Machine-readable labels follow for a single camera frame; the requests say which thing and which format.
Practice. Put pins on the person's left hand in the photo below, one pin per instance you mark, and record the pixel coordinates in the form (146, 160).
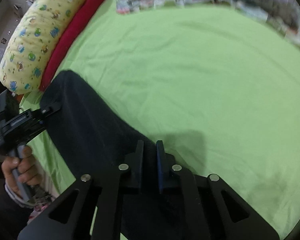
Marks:
(23, 170)

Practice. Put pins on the yellow cartoon print bolster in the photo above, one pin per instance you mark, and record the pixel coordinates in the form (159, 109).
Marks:
(33, 41)

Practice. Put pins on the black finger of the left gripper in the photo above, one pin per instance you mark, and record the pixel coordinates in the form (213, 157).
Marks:
(50, 110)

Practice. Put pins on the black fleece pants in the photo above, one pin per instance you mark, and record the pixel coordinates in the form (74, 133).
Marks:
(88, 135)

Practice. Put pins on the red plush pillow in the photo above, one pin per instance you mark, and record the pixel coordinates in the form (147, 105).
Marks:
(75, 27)

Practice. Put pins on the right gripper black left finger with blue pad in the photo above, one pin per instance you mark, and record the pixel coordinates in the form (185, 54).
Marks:
(134, 161)

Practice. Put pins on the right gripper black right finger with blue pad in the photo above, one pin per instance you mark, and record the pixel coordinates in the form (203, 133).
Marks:
(165, 161)

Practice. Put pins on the green bed sheet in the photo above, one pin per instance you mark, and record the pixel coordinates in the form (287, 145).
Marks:
(221, 90)

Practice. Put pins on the dark sleeved forearm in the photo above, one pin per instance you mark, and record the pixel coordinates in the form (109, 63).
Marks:
(14, 214)

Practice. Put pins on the black camera module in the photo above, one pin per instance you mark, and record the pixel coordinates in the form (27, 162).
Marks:
(9, 107)

